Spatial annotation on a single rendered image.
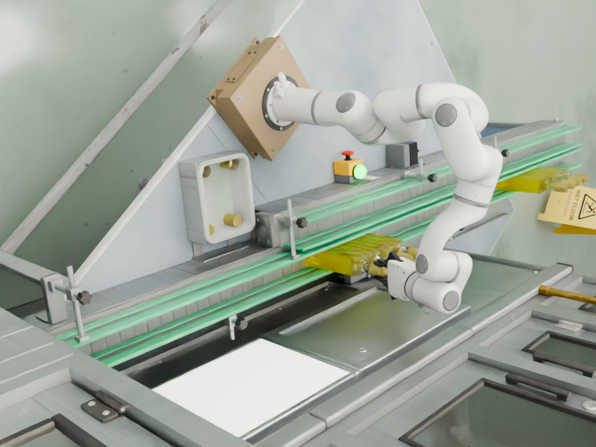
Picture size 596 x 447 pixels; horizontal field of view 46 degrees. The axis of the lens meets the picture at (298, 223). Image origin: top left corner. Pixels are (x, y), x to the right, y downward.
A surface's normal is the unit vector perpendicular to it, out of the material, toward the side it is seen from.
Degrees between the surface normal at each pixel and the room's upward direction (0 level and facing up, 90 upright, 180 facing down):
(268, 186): 0
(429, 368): 90
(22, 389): 0
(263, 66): 5
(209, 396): 90
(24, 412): 90
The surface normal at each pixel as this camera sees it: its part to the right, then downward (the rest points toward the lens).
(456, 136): -0.51, 0.04
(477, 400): -0.08, -0.96
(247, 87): 0.72, 0.20
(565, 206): -0.47, -0.26
